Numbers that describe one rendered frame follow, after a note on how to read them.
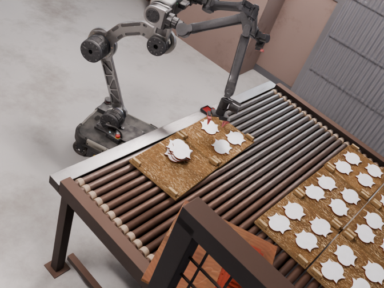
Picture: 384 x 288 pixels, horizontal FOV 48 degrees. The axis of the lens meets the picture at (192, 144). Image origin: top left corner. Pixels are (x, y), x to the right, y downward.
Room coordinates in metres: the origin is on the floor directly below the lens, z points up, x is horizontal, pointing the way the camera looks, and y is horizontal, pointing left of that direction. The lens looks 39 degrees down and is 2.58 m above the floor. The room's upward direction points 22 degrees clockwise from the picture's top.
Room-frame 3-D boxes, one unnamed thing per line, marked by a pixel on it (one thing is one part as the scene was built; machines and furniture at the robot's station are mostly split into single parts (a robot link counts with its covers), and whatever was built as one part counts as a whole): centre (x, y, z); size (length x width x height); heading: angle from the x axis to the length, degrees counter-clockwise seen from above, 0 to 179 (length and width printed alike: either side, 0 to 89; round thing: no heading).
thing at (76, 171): (2.30, 0.06, 0.88); 2.08 x 0.08 x 0.06; 151
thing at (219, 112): (2.21, -0.09, 1.12); 0.10 x 0.07 x 0.07; 110
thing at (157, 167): (1.82, 0.04, 0.93); 0.41 x 0.35 x 0.02; 156
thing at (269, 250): (1.20, -0.29, 1.03); 0.50 x 0.50 x 0.02; 83
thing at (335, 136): (1.97, -0.52, 0.90); 1.95 x 0.05 x 0.05; 151
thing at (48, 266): (1.49, 0.51, 0.43); 0.12 x 0.12 x 0.85; 61
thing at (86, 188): (2.24, -0.04, 0.90); 1.95 x 0.05 x 0.05; 151
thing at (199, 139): (2.19, -0.13, 0.93); 0.41 x 0.35 x 0.02; 155
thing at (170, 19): (2.43, 0.39, 1.45); 0.09 x 0.08 x 0.12; 174
